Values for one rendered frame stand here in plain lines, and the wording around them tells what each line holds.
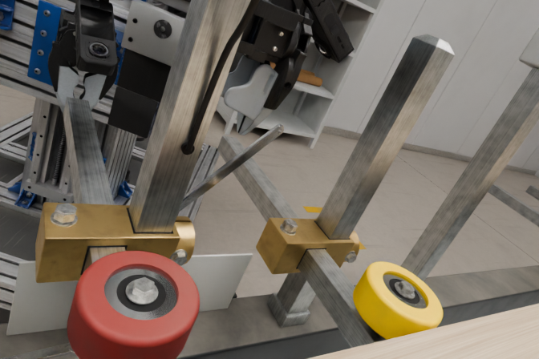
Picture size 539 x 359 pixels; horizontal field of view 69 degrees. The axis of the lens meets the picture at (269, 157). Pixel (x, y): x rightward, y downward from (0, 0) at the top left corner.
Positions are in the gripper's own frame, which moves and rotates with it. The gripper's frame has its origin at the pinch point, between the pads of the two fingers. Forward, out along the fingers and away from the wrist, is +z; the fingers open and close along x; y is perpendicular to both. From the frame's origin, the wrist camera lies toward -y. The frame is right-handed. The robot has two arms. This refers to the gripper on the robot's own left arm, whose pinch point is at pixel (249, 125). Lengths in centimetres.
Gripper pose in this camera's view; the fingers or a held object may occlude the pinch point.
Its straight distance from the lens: 47.5
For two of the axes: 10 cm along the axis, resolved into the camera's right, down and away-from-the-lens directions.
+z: -3.7, 8.5, 3.7
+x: 4.4, 5.2, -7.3
